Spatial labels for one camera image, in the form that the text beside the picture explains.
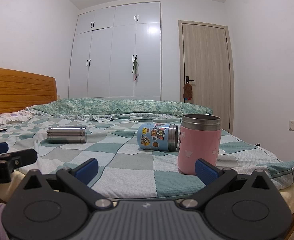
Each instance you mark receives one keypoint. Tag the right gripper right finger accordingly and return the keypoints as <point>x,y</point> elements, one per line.
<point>233,205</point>

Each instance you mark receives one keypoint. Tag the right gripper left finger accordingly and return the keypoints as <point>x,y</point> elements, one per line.
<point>57,205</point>

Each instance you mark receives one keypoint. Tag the pink steel-rimmed cup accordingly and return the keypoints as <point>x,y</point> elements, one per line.
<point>200,137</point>

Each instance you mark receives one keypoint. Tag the blue cartoon sticker cup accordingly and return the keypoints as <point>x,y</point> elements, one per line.
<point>158,137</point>

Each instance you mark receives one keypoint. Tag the stainless steel cylinder cup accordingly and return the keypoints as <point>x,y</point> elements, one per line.
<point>66,135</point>

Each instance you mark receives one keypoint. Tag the purple floral pillow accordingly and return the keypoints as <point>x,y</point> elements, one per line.
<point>15,117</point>

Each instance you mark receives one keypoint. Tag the wooden headboard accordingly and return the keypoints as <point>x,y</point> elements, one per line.
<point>19,90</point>

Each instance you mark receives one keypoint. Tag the checkered green bed blanket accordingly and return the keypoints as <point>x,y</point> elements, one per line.
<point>125,170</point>

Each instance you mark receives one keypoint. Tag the green floral quilt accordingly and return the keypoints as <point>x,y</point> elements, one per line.
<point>102,110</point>

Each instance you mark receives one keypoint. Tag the brown plush toy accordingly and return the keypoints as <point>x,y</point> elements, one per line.
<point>187,91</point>

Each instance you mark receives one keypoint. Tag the white wardrobe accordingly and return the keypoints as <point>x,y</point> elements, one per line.
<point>105,41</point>

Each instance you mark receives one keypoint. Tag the green hanging ornament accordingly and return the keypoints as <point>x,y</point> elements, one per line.
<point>135,67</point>

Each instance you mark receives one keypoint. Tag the beige wooden door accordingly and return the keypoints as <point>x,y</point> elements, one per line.
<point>206,57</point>

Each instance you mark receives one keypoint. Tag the black door handle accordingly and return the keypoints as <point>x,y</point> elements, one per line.
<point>188,80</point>

